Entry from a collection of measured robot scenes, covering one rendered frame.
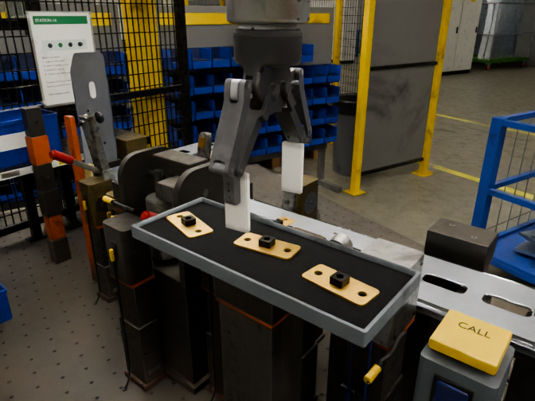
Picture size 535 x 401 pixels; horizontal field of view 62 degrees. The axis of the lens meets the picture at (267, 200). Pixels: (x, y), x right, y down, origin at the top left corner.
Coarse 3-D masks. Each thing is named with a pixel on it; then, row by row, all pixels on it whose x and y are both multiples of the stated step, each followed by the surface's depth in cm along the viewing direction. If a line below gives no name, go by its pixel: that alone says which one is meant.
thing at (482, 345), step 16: (448, 320) 44; (464, 320) 44; (480, 320) 44; (432, 336) 42; (448, 336) 42; (464, 336) 42; (480, 336) 42; (496, 336) 42; (448, 352) 41; (464, 352) 40; (480, 352) 40; (496, 352) 40; (480, 368) 39; (496, 368) 39
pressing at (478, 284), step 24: (264, 216) 105; (288, 216) 105; (360, 240) 94; (432, 264) 85; (456, 264) 86; (432, 288) 78; (480, 288) 78; (504, 288) 78; (528, 288) 78; (432, 312) 72; (480, 312) 71; (504, 312) 71; (528, 336) 66
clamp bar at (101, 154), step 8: (96, 112) 110; (80, 120) 107; (88, 120) 107; (96, 120) 110; (88, 128) 108; (96, 128) 109; (88, 136) 109; (96, 136) 110; (88, 144) 111; (96, 144) 110; (96, 152) 111; (104, 152) 112; (96, 160) 112; (104, 160) 113; (104, 168) 113
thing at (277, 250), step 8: (240, 240) 59; (256, 240) 59; (264, 240) 57; (272, 240) 57; (248, 248) 57; (256, 248) 57; (264, 248) 57; (272, 248) 57; (280, 248) 57; (288, 248) 57; (296, 248) 57; (272, 256) 56; (280, 256) 55; (288, 256) 55
